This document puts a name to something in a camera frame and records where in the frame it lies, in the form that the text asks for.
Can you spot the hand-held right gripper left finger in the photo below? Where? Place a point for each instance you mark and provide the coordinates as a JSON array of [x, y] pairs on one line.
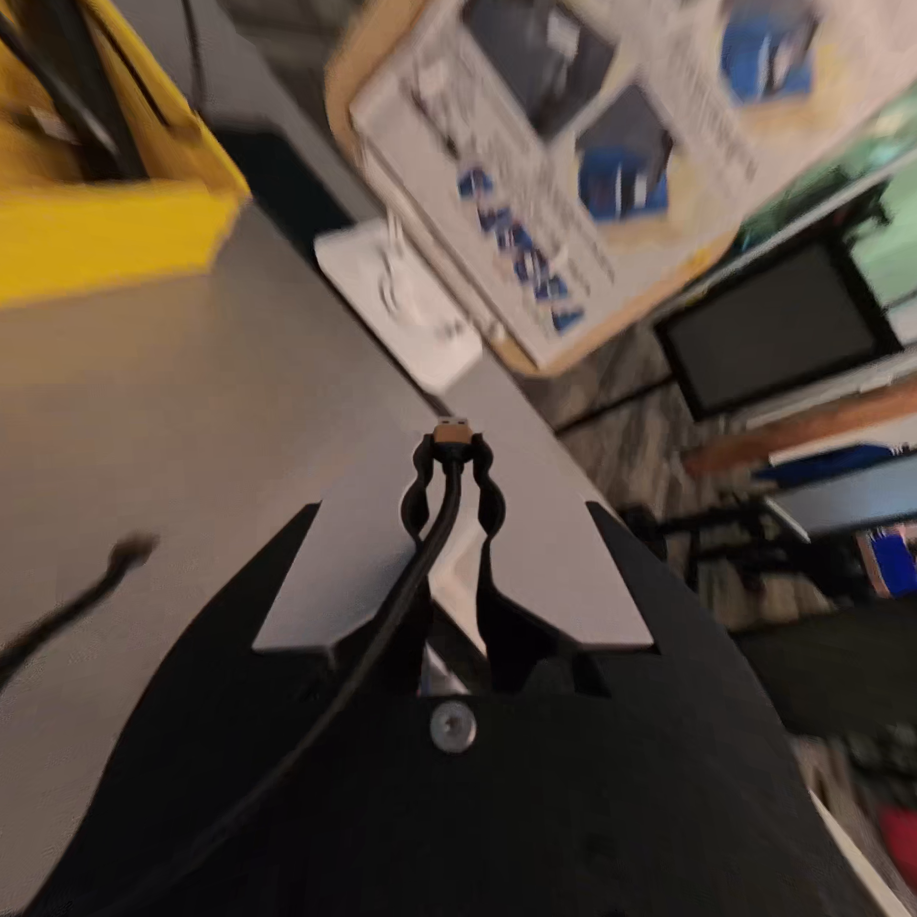
[[337, 594]]

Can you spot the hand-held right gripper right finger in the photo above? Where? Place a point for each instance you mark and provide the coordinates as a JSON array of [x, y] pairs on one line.
[[566, 594]]

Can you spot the wooden beam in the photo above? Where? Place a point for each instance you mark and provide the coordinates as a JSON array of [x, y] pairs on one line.
[[788, 430]]

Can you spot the white document stand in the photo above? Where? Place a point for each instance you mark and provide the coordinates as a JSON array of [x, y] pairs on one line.
[[415, 315]]

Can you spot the printed instruction sheet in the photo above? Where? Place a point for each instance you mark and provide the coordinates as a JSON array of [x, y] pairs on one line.
[[645, 143]]

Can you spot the yellow plastic bin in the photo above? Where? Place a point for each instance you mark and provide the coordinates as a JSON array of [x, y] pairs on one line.
[[107, 236]]

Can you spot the long black usb hub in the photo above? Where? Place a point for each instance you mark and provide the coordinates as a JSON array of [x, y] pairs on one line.
[[86, 86]]

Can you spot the black flat monitor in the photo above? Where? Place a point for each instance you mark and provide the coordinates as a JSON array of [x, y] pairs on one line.
[[774, 329]]

